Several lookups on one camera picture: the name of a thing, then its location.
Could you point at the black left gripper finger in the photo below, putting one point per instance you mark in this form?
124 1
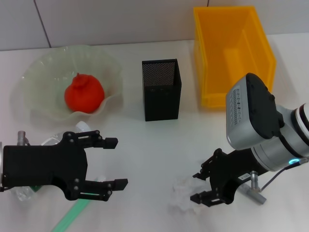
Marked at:
120 184

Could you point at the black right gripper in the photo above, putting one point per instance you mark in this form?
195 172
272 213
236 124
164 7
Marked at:
231 169

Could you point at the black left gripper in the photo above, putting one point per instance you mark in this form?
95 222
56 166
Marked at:
43 166

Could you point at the white paper ball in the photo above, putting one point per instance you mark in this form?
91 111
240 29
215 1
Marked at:
183 193

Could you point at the clear green-label water bottle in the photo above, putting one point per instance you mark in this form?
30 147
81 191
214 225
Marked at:
51 140

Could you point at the grey pen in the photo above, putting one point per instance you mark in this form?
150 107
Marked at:
256 195

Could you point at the green pen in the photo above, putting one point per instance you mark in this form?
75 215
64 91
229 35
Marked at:
70 215

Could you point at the black mesh pen holder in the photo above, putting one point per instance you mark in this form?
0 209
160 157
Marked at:
161 101

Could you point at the pale green glass fruit plate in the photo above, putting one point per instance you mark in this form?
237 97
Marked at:
48 72

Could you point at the yellow plastic bin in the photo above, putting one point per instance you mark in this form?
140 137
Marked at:
217 48

